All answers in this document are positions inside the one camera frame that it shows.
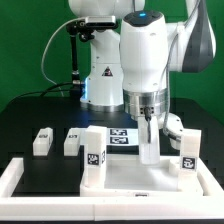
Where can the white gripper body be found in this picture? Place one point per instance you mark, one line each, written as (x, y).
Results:
(149, 145)

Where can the white desk top panel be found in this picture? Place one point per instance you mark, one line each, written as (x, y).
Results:
(125, 176)

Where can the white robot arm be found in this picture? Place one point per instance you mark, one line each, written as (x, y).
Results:
(132, 53)

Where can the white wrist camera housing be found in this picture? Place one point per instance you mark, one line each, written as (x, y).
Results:
(173, 128)

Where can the marker tag base plate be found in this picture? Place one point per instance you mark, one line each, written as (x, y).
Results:
(122, 137)

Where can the white U-shaped fence frame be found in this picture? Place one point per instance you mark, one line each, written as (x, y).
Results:
(141, 206)

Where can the grey camera on stand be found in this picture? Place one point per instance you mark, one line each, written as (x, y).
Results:
(101, 22)

